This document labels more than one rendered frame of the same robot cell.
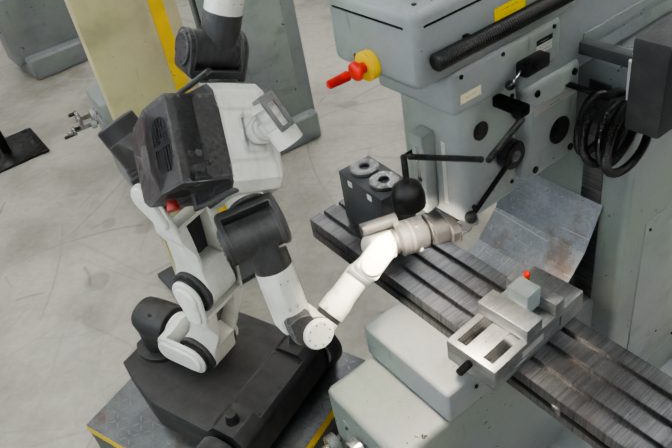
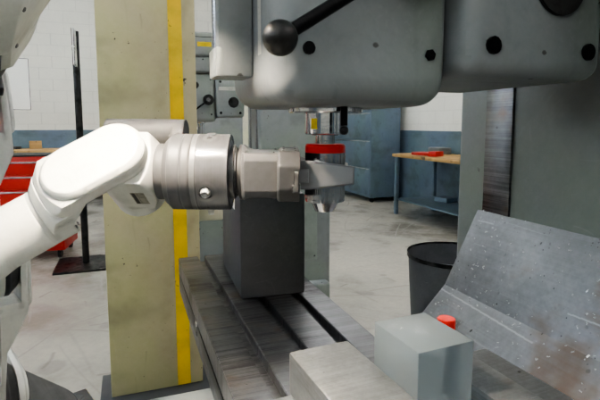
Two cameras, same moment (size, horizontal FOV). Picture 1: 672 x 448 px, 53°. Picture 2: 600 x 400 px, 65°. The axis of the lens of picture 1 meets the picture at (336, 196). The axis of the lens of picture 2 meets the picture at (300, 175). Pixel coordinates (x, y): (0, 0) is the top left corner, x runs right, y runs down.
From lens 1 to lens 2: 1.35 m
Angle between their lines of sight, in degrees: 31
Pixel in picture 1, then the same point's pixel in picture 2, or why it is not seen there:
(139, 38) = (151, 113)
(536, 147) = not seen: outside the picture
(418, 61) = not seen: outside the picture
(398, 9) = not seen: outside the picture
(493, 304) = (324, 366)
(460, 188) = not seen: outside the picture
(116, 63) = not seen: hidden behind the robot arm
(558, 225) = (560, 309)
